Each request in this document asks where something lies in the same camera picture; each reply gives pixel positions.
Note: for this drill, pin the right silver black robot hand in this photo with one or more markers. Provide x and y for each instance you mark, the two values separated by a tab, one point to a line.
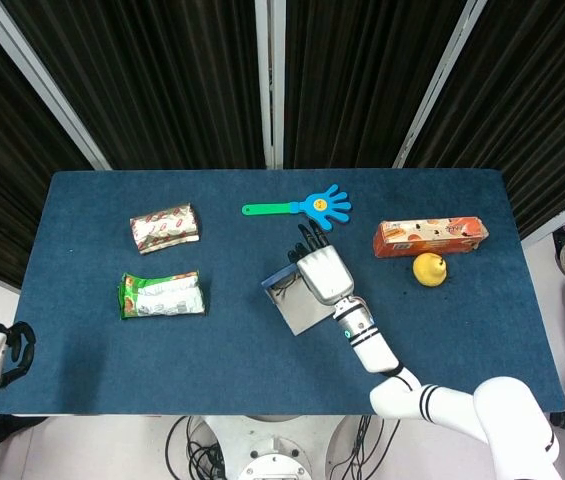
324	275

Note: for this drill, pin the grey blue box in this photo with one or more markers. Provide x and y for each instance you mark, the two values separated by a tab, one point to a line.
297	310

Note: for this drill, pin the wire-frame eyeglasses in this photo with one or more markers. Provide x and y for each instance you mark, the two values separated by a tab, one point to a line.
282	290

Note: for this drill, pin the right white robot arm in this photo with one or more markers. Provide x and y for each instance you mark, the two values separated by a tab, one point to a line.
412	390

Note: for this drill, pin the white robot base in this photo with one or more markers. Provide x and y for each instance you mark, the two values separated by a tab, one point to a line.
272	450

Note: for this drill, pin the blue green hand clapper toy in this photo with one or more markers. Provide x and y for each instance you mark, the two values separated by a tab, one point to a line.
324	205

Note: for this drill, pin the orange cardboard snack carton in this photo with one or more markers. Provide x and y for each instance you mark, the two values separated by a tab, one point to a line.
427	237

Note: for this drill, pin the green silver snack bag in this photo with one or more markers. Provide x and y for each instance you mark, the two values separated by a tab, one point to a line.
162	295

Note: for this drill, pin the red white snack packet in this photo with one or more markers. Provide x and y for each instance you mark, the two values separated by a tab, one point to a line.
164	227

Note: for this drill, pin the blue velvet table cloth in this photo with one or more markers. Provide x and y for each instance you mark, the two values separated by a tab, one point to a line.
162	365

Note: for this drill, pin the dark pleated partition curtain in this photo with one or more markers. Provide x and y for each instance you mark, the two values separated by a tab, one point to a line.
2	175
542	100
162	85
357	85

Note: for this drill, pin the white partition post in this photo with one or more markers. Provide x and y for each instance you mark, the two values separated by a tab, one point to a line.
269	85
437	85
42	85

